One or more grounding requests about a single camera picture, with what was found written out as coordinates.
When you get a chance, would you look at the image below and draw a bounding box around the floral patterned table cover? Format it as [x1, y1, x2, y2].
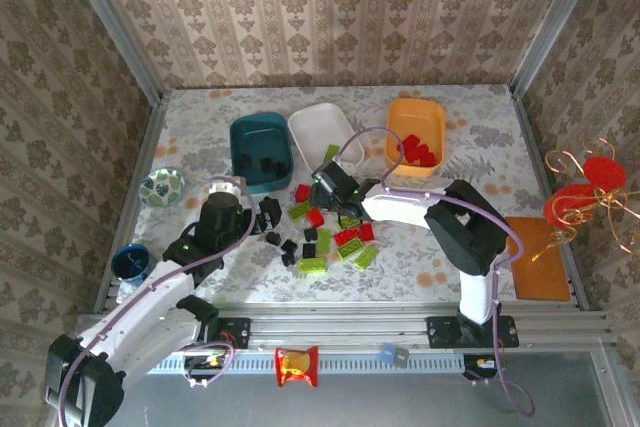
[107, 85, 576, 304]

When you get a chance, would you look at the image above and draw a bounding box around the red round felt ornament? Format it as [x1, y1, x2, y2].
[582, 156, 629, 194]
[543, 184, 601, 229]

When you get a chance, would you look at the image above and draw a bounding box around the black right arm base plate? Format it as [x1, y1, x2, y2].
[425, 315, 520, 350]

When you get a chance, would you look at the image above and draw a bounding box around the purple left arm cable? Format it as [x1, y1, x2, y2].
[57, 177, 259, 423]

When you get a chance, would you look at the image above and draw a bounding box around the orange plastic container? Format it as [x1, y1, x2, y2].
[384, 97, 448, 179]

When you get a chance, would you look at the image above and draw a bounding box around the teal plastic container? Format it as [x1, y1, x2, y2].
[228, 111, 296, 195]

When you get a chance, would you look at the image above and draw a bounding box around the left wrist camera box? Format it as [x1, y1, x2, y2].
[206, 176, 245, 198]

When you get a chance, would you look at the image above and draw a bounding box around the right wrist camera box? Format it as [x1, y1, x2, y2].
[310, 160, 357, 196]

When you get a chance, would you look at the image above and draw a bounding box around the white plastic container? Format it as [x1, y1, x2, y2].
[287, 102, 367, 176]

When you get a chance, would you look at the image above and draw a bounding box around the red snack packet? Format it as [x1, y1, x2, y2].
[273, 345, 320, 389]

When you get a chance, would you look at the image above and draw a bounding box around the small blue cube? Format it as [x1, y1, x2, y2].
[379, 343, 410, 366]

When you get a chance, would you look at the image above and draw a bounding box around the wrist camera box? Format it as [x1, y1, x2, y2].
[310, 160, 357, 196]
[206, 176, 245, 198]

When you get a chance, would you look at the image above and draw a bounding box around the aluminium corner post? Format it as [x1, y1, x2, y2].
[508, 0, 610, 99]
[55, 0, 165, 104]

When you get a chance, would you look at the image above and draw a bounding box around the gold wire ornament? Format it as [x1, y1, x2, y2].
[530, 135, 640, 263]

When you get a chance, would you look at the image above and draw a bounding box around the wooden board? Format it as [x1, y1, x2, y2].
[503, 215, 573, 302]

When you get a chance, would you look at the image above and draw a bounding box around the blue cup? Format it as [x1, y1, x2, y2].
[110, 243, 152, 283]

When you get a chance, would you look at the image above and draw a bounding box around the leaf pattern bowl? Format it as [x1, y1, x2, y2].
[138, 167, 188, 209]

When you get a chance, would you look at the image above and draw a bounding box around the aluminium table side rail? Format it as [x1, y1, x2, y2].
[508, 86, 592, 312]
[93, 96, 170, 313]

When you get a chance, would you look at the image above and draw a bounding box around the aluminium front rail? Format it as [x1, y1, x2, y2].
[77, 300, 619, 349]

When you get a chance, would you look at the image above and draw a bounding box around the slotted grey cable tray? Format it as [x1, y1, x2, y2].
[132, 346, 604, 376]

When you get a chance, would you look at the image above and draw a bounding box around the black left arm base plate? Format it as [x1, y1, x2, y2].
[197, 315, 252, 351]

